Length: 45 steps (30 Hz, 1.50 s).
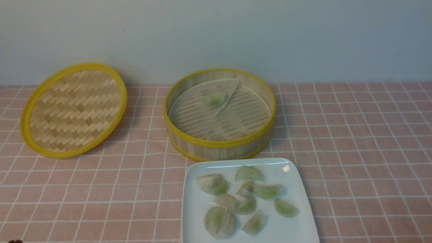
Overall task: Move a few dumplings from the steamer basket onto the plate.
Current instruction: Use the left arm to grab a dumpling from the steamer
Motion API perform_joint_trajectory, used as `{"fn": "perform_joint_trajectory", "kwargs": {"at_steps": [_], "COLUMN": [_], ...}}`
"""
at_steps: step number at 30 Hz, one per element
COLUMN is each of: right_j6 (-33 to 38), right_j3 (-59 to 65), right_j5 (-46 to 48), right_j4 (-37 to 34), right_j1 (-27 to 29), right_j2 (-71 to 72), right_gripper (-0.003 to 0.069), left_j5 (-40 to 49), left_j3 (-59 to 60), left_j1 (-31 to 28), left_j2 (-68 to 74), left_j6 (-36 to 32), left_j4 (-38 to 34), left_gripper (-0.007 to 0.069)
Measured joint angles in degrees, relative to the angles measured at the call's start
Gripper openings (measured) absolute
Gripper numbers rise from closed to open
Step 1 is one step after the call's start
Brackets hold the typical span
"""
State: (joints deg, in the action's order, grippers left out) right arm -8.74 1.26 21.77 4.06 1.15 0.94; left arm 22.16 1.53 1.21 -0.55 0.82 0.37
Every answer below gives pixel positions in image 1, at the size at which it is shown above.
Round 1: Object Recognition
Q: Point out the small dumpling plate centre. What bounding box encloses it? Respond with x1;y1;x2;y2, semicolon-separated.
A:
236;179;254;198

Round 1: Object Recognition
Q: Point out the green dumpling plate centre right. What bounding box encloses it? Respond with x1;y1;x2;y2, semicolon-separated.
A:
252;184;282;200

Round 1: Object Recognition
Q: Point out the green dumpling plate top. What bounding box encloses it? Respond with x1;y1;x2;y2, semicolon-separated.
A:
234;166;264;181

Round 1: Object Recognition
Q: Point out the pale dumpling plate left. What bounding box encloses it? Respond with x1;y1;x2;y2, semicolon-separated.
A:
195;174;228;196

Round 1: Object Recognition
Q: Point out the yellow rimmed bamboo steamer lid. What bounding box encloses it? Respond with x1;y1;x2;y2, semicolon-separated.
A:
20;63;128;159

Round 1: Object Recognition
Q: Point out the green dumpling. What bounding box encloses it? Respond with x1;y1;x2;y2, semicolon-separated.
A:
234;197;257;215
203;92;226;107

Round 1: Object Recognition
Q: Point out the white square plate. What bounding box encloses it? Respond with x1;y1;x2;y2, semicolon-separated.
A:
182;158;320;243

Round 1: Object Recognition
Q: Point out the large dumpling plate bottom left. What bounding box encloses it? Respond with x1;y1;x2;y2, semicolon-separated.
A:
204;206;237;239

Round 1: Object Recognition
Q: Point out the white steamer liner paper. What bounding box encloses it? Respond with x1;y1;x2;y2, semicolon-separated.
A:
168;78;271;140

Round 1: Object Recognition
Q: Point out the green dumpling plate bottom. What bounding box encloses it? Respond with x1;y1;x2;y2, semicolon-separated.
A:
241;210;264;236

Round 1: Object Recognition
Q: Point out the yellow rimmed bamboo steamer basket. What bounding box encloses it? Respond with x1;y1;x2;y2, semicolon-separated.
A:
163;68;276;162

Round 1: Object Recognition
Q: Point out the green dumpling plate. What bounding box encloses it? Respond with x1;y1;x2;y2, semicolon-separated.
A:
241;210;264;236
234;166;264;181
273;199;300;218
252;184;282;200

